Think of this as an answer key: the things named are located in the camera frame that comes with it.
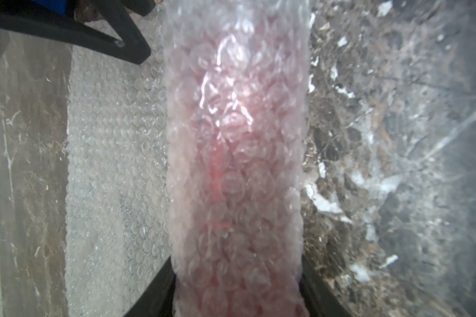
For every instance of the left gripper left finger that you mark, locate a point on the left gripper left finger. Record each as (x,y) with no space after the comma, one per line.
(157,299)

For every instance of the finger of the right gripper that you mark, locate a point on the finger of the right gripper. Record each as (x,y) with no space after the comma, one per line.
(26,17)

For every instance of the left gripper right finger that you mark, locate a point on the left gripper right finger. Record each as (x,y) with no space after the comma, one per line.
(318,298)

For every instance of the bubble wrap sheet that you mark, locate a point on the bubble wrap sheet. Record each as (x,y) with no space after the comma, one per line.
(118,200)

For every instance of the blue tape dispenser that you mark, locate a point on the blue tape dispenser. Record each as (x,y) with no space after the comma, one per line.
(60,7)

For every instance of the pink wine bottle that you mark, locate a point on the pink wine bottle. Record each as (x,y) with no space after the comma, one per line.
(236,122)

